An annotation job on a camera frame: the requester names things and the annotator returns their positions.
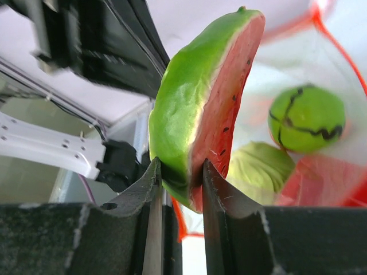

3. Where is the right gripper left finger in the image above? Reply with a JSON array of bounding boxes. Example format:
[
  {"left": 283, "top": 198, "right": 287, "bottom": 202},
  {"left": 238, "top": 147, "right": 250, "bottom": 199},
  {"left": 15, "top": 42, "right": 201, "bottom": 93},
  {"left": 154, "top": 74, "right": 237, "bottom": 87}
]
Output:
[{"left": 1, "top": 159, "right": 163, "bottom": 274}]

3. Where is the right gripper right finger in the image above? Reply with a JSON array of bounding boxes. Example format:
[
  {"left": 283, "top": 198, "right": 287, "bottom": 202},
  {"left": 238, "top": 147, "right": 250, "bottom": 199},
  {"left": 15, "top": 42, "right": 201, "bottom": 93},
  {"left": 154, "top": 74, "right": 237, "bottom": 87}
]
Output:
[{"left": 202, "top": 161, "right": 366, "bottom": 274}]

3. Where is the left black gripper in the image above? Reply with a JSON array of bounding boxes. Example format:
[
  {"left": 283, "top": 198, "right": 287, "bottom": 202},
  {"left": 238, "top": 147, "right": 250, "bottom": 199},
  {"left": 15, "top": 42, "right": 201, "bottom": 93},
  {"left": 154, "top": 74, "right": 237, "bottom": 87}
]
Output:
[{"left": 1, "top": 0, "right": 170, "bottom": 99}]

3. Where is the toy green cabbage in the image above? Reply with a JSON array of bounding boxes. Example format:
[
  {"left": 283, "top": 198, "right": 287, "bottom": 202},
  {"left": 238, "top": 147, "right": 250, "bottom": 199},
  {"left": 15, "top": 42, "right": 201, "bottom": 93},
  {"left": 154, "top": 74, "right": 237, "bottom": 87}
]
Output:
[{"left": 226, "top": 142, "right": 295, "bottom": 205}]

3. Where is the toy watermelon slice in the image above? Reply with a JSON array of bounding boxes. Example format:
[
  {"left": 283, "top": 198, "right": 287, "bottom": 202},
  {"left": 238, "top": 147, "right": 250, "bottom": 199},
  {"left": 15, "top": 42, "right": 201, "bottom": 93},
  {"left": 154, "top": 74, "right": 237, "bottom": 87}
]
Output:
[{"left": 149, "top": 7, "right": 266, "bottom": 213}]

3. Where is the clear zip top bag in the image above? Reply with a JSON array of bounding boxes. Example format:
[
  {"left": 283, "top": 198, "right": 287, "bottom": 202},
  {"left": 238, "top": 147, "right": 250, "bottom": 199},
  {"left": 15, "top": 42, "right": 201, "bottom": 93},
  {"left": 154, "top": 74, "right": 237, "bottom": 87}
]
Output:
[{"left": 149, "top": 6, "right": 366, "bottom": 238}]

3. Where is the toy whole watermelon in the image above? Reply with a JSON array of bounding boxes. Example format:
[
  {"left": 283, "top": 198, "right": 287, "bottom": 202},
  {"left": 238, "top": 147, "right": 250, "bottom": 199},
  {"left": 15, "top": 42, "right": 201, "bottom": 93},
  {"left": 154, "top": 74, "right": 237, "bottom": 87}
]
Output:
[{"left": 268, "top": 86, "right": 346, "bottom": 154}]

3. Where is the toy red orange tomato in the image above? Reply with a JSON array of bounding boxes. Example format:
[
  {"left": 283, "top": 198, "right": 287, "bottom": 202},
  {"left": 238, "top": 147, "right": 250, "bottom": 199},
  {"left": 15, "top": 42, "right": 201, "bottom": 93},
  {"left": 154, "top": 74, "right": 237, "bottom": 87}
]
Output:
[{"left": 275, "top": 154, "right": 366, "bottom": 207}]

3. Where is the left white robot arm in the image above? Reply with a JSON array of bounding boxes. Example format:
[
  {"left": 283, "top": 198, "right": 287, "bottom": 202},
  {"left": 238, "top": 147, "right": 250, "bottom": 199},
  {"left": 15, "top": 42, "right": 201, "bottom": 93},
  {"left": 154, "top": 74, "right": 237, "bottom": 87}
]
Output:
[{"left": 1, "top": 1, "right": 169, "bottom": 191}]

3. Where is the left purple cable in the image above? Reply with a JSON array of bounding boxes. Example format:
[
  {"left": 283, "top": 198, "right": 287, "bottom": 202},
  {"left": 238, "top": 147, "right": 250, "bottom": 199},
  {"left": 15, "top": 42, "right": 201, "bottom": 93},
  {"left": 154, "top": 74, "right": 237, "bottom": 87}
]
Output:
[{"left": 77, "top": 173, "right": 98, "bottom": 205}]

